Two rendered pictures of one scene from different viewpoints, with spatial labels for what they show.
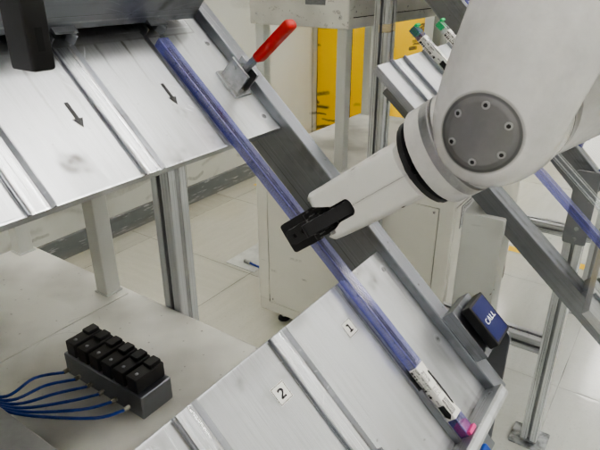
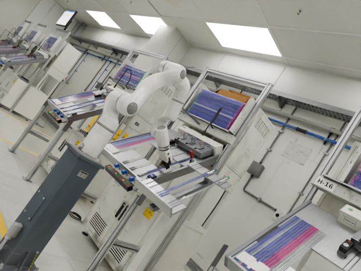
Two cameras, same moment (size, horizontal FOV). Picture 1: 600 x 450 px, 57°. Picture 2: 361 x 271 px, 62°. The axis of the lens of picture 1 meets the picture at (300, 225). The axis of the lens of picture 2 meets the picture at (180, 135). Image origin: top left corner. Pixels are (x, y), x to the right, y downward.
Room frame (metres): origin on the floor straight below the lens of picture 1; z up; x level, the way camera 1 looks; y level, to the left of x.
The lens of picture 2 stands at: (0.90, -2.15, 0.94)
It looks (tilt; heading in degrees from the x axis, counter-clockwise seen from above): 5 degrees up; 101
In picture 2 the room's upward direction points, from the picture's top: 34 degrees clockwise
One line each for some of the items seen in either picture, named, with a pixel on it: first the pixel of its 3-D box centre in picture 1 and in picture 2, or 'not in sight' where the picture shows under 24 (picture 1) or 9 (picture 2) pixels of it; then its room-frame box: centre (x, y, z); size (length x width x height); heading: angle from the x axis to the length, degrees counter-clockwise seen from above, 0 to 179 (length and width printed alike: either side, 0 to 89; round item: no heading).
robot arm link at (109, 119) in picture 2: not in sight; (114, 109); (0.15, -0.50, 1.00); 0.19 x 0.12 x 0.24; 148
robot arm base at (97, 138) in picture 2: not in sight; (95, 141); (0.18, -0.52, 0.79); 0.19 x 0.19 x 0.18
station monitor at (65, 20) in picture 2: not in sight; (67, 20); (-3.40, 3.04, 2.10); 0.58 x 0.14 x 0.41; 145
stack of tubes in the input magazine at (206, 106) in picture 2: not in sight; (217, 111); (0.53, 0.37, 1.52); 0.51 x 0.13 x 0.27; 145
